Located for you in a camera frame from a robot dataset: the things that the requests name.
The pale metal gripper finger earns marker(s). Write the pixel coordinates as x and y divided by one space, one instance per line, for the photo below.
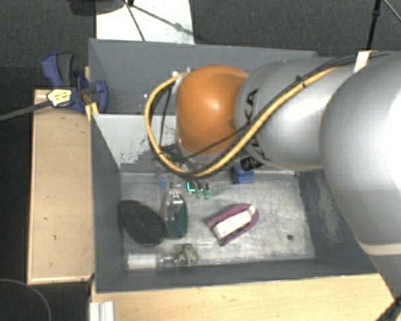
175 206
163 181

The dark green oval object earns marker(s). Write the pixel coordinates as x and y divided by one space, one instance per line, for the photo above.
177 226

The black oval case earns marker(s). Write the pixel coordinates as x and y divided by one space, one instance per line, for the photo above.
141 223

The grey-green toy animal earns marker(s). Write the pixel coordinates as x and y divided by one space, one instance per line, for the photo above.
187 254

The small blue box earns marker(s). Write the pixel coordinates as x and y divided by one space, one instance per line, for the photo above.
242 175

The purple and white stapler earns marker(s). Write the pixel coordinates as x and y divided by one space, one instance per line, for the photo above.
232 224

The clear plastic bottle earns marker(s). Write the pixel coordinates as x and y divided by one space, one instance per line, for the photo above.
143 261

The pale wood flat board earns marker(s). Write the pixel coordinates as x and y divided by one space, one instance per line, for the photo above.
61 192

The grey metal bin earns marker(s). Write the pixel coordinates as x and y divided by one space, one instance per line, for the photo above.
280 212

